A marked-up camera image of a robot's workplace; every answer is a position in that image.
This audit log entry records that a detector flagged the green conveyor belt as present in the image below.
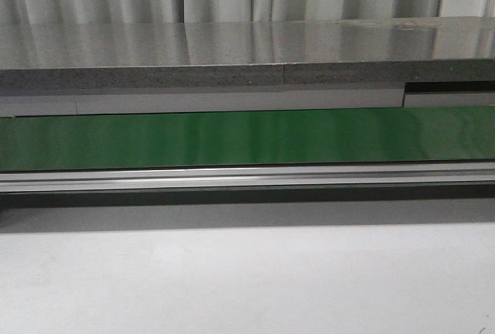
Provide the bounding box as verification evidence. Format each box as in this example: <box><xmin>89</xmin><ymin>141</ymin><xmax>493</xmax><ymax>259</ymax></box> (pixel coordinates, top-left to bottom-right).
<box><xmin>1</xmin><ymin>106</ymin><xmax>494</xmax><ymax>172</ymax></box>

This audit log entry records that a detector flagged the grey stone counter slab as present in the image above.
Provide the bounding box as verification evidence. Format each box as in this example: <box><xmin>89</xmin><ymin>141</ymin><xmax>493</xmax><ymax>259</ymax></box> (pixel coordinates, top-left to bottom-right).
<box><xmin>1</xmin><ymin>17</ymin><xmax>494</xmax><ymax>95</ymax></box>

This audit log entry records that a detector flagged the aluminium conveyor side rail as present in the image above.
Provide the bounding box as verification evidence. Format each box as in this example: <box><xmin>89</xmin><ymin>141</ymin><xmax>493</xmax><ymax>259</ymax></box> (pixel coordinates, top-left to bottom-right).
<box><xmin>1</xmin><ymin>162</ymin><xmax>494</xmax><ymax>193</ymax></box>

